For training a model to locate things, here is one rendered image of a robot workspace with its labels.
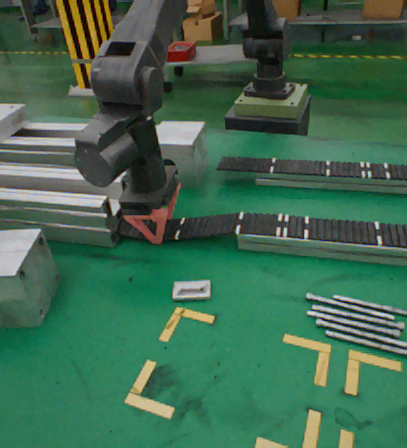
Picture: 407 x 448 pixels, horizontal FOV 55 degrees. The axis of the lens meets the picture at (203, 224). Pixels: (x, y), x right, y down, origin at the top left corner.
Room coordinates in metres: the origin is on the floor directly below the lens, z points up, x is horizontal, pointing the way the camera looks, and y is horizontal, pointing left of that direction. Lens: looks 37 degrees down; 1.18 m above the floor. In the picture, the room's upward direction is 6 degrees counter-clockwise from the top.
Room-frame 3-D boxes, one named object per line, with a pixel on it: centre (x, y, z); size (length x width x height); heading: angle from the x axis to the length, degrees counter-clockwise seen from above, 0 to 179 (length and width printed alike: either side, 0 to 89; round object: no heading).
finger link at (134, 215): (0.50, 0.08, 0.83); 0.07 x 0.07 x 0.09; 75
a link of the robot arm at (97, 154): (0.48, 0.10, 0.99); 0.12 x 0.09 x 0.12; 151
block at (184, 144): (0.72, 0.03, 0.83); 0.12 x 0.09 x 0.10; 162
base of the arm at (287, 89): (1.04, -0.21, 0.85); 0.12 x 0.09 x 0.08; 57
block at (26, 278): (0.40, 0.27, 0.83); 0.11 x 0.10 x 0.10; 175
